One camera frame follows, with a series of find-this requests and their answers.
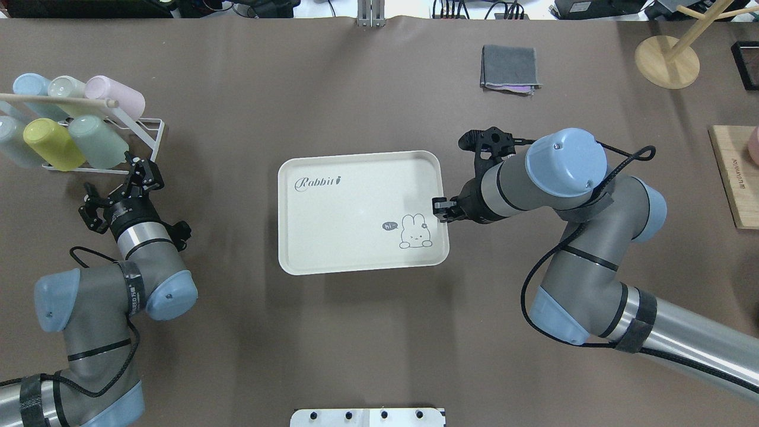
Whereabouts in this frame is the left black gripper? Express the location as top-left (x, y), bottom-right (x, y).
top-left (79, 153), bottom-right (165, 235)

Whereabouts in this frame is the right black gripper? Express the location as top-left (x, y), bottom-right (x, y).
top-left (432, 178), bottom-right (488, 224)

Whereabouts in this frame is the green cup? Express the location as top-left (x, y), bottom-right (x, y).
top-left (68, 114), bottom-right (129, 168)

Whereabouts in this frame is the cream rabbit tray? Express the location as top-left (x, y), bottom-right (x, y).
top-left (278, 151), bottom-right (449, 275)

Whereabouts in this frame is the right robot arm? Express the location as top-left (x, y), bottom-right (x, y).
top-left (433, 127), bottom-right (758, 401)

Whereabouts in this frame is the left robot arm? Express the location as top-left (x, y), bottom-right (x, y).
top-left (2, 153), bottom-right (198, 426)

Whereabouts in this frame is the yellow cup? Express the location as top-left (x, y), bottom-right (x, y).
top-left (23, 118), bottom-right (86, 172)

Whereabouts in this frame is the pink cup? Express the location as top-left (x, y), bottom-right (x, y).
top-left (84, 75), bottom-right (146, 120)

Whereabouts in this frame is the pale grey-blue cup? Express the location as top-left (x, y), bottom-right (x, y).
top-left (1, 116), bottom-right (45, 168)

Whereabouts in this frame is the cream white cup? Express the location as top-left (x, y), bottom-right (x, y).
top-left (47, 75), bottom-right (90, 118)

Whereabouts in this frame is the light blue cup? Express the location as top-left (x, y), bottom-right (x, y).
top-left (12, 72), bottom-right (68, 122)

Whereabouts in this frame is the purple cloth underneath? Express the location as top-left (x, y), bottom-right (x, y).
top-left (483, 85), bottom-right (535, 95)

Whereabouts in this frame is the grey folded cloth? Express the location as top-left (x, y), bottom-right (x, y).
top-left (480, 45), bottom-right (540, 88)

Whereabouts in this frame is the wooden mug tree stand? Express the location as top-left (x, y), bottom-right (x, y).
top-left (634, 1), bottom-right (758, 90)

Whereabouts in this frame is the bamboo cutting board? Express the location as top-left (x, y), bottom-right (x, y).
top-left (708, 125), bottom-right (758, 230)

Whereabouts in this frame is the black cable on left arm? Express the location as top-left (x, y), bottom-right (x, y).
top-left (0, 246), bottom-right (141, 399)

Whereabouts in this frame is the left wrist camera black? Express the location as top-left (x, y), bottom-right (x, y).
top-left (161, 221), bottom-right (192, 252)

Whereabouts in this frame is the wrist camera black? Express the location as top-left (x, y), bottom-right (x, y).
top-left (161, 221), bottom-right (192, 252)
top-left (458, 127), bottom-right (535, 179)

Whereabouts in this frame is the white wire cup rack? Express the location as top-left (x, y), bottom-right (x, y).
top-left (2, 94), bottom-right (165, 174)

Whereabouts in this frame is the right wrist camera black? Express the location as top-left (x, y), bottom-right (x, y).
top-left (458, 127), bottom-right (535, 179)

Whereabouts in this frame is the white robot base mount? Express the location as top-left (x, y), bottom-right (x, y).
top-left (289, 407), bottom-right (447, 426)

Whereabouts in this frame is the black frame at edge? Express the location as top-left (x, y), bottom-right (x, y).
top-left (731, 41), bottom-right (758, 90)

